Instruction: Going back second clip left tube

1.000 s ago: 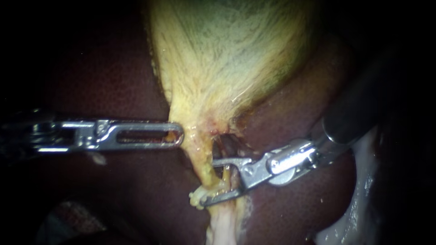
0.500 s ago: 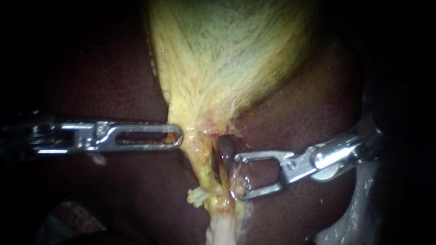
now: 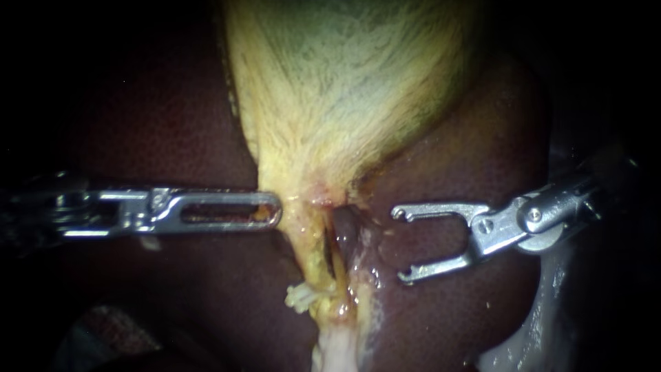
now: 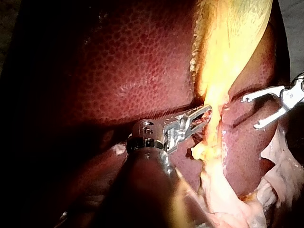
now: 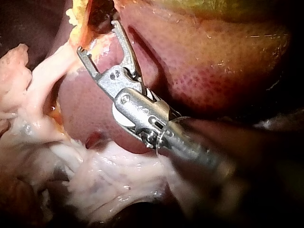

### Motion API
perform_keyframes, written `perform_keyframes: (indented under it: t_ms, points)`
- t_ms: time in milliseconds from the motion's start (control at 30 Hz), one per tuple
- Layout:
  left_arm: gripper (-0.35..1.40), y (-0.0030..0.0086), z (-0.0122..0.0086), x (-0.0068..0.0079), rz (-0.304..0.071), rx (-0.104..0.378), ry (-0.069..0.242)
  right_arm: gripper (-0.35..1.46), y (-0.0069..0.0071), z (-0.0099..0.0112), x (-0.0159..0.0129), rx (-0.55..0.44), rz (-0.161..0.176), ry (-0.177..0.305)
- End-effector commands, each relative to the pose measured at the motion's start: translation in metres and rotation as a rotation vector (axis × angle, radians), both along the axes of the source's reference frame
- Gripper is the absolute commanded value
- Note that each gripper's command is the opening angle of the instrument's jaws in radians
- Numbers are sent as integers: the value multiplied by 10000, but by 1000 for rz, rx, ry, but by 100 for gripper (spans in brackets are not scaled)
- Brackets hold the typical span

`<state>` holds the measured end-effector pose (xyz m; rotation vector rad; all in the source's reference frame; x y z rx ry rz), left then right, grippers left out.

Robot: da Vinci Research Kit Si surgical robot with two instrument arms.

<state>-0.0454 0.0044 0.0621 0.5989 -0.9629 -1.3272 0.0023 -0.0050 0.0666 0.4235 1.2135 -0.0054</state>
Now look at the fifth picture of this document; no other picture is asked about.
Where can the right arm instrument jaw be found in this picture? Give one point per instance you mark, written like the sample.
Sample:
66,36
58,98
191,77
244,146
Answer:
129,54
89,63

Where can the right arm instrument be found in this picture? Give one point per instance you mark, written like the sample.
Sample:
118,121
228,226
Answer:
142,109

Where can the dark right arm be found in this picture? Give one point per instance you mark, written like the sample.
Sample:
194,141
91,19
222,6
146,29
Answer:
261,180

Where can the pale fatty tissue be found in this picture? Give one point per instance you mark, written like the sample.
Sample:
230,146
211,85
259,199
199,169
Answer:
107,171

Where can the dark red liver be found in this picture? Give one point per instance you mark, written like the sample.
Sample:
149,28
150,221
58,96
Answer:
204,61

